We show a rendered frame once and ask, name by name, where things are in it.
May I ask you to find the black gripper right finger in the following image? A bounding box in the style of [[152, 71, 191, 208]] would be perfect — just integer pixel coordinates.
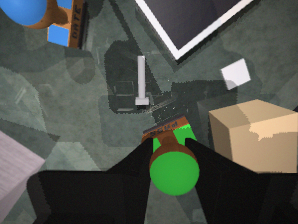
[[185, 138, 298, 224]]

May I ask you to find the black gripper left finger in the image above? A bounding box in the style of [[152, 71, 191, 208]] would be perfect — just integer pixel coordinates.
[[27, 137, 153, 224]]

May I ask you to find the beige box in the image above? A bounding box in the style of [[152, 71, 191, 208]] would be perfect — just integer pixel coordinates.
[[209, 99, 298, 173]]

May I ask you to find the green-handled rubber stamp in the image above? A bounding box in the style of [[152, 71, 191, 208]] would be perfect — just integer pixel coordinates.
[[141, 114, 199, 196]]

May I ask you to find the blue and brown rubber stamp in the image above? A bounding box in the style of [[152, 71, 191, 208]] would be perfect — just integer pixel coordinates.
[[0, 0, 88, 49]]

